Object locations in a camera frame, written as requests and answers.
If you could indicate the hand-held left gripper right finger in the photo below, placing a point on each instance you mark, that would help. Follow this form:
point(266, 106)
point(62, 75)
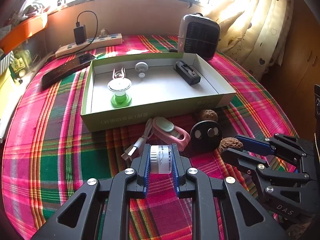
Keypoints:
point(176, 175)

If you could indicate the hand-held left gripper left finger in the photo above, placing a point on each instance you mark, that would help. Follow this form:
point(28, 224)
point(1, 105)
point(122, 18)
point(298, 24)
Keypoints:
point(143, 175)

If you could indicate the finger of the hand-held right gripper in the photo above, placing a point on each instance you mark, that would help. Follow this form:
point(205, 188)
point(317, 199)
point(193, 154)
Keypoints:
point(255, 145)
point(240, 160)

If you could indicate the brown walnut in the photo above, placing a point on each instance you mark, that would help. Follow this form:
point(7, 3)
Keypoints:
point(208, 116)
point(231, 144)

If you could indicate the white round cap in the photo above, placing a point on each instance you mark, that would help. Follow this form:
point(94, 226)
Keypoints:
point(161, 158)

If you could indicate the black round disc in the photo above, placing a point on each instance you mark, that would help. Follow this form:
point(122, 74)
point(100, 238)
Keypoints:
point(205, 136)

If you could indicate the pink clip device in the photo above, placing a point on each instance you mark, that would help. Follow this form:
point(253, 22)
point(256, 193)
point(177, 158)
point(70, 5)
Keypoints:
point(167, 130)

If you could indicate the green white cardboard box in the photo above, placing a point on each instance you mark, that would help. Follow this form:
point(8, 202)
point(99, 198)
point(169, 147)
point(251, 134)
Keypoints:
point(155, 97)

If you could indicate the green white suction cup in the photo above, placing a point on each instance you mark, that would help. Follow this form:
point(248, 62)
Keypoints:
point(120, 90)

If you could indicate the black battery holder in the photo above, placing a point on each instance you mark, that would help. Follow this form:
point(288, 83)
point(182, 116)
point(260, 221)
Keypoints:
point(187, 73)

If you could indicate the white mushroom knob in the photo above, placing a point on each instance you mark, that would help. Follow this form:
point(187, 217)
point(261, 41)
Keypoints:
point(141, 67)

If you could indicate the plaid tablecloth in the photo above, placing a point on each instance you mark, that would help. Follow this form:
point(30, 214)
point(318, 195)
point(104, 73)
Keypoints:
point(62, 142)

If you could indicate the wooden cabinet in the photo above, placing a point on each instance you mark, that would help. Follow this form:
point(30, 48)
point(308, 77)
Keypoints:
point(302, 62)

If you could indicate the cream heart print curtain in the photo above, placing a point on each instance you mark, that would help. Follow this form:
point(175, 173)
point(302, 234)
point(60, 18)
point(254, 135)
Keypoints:
point(250, 25)

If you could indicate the grey portable heater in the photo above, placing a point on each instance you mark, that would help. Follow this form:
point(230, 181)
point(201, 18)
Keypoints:
point(200, 37)

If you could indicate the small black plug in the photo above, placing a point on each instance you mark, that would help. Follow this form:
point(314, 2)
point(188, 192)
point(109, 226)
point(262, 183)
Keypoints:
point(173, 49)

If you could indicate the black smartphone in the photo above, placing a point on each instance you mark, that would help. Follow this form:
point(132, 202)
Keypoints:
point(65, 70)

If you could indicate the beige power strip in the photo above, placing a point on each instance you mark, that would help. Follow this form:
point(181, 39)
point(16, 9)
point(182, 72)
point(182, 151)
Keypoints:
point(100, 42)

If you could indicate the beige plug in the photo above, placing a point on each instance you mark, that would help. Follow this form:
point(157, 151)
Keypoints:
point(103, 33)

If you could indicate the black charger adapter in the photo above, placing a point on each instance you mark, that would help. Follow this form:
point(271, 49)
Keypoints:
point(80, 35)

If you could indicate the green yellow ornament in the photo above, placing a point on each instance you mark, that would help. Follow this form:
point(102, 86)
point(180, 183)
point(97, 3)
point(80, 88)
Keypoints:
point(19, 63)

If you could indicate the glass tank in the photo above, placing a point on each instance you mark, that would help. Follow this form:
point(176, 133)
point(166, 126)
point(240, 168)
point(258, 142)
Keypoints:
point(35, 47)

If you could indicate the orange tray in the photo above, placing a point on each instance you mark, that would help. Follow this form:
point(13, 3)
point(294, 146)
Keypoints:
point(22, 32)

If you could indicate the pile of papers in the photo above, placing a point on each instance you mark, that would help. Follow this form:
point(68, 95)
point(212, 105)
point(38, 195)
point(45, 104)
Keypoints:
point(31, 7)

